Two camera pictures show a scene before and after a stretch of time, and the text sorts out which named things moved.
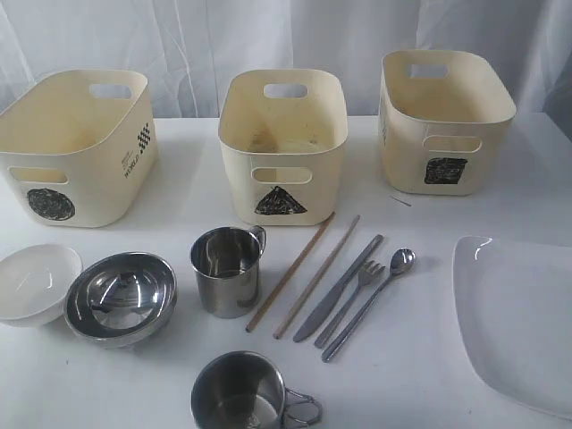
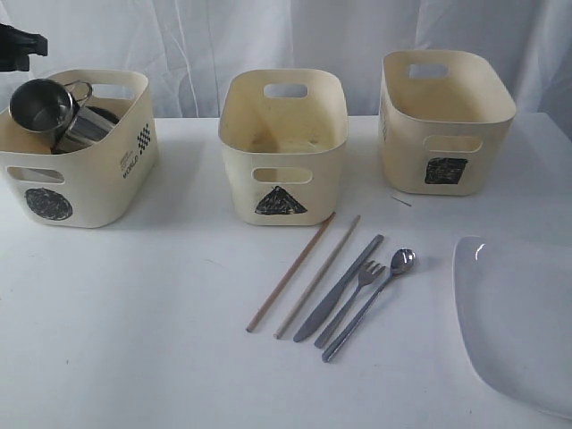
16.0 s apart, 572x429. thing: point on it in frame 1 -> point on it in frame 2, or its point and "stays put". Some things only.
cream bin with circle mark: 77,145 stays put
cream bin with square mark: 444,118 stays put
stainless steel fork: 367,273 stays put
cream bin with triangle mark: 283,132 stays put
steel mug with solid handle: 226,263 -> 89,125
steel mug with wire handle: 245,390 -> 46,106
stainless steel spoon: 401,261 stays put
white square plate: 515,312 stays put
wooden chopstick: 274,307 -> 315,279
